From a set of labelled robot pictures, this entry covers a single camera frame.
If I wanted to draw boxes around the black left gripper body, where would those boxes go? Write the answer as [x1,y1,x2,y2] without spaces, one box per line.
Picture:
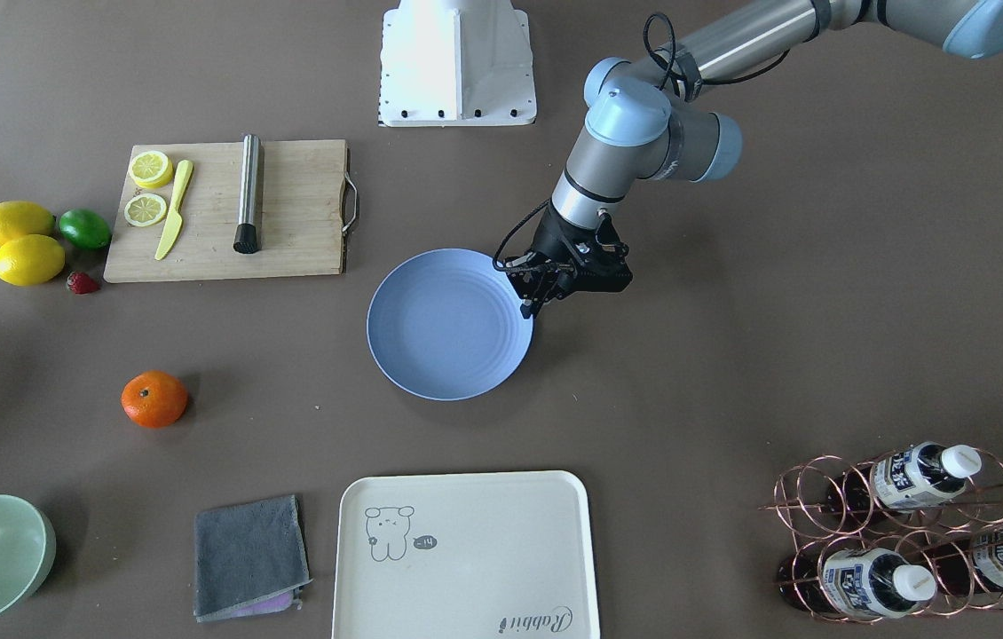
[506,208,633,302]

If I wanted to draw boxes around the blue plate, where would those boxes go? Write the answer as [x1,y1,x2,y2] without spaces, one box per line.
[365,248,534,401]

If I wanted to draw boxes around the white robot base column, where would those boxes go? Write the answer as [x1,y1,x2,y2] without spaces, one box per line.
[377,1,538,127]

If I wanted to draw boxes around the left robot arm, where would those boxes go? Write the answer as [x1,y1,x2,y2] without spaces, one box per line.
[494,1,1003,319]

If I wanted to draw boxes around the yellow lemon far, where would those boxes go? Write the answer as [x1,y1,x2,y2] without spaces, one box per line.
[0,200,56,247]

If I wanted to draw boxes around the yellow lemon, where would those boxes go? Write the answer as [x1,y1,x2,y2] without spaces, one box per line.
[0,234,65,287]
[0,200,56,247]

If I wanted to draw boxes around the yellow lemon near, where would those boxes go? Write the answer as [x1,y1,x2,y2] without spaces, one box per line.
[0,234,65,287]

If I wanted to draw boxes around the red strawberry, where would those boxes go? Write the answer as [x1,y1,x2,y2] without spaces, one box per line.
[65,272,101,295]

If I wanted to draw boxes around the green lime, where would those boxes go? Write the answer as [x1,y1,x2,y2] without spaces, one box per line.
[58,208,112,250]

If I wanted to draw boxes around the lemon slice lower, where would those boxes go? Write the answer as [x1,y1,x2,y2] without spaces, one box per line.
[122,193,169,227]

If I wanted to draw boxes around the lemon slice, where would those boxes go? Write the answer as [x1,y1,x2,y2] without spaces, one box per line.
[122,193,169,227]
[128,150,176,189]

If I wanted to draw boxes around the lemon slice upper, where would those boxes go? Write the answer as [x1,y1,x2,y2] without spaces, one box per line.
[128,150,176,189]

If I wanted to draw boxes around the yellow plastic knife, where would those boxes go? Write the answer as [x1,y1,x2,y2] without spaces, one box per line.
[155,159,194,260]

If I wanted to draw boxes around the wooden cutting board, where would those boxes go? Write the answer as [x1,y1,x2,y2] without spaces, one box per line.
[104,140,349,283]

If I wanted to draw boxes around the orange mandarin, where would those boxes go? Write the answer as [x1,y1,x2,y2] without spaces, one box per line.
[120,369,189,429]

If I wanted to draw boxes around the cream rabbit tray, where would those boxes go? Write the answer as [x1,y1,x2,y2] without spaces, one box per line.
[331,470,602,638]

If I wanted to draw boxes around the steel muddler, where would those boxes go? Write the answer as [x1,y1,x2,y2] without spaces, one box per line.
[233,134,264,255]

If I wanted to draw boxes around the grey folded cloth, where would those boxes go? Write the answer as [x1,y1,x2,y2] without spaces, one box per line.
[193,494,312,623]

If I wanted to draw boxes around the dark sauce bottle middle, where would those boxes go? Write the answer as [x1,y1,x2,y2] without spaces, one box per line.
[825,441,982,525]

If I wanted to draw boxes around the dark sauce bottle front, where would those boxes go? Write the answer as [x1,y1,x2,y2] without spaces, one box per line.
[775,548,938,622]

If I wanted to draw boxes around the copper wire bottle rack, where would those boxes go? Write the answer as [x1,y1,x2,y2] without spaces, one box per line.
[769,452,1003,624]

